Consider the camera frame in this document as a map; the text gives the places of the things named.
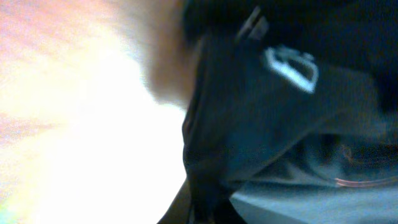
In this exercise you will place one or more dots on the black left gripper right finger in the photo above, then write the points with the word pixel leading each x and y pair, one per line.
pixel 226 214

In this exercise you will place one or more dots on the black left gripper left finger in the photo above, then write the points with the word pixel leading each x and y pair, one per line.
pixel 181 210

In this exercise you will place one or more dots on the black orange-patterned jersey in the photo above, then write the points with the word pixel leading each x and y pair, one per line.
pixel 294 114

